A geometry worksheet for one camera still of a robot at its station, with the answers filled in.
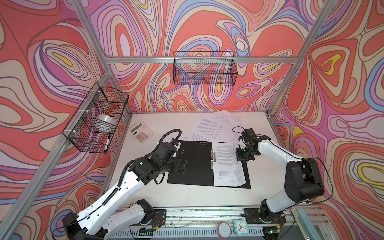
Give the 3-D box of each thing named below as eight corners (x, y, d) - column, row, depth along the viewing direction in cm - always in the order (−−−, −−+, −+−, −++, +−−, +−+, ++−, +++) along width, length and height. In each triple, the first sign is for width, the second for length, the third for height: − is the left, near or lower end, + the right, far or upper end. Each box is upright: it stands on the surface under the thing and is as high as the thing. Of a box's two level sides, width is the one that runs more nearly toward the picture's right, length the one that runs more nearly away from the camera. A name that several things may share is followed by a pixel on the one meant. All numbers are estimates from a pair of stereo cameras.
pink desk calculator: (129, 131, 110) (127, 129, 107) (142, 123, 115) (141, 120, 112) (141, 144, 102) (140, 142, 100) (155, 135, 108) (154, 132, 105)
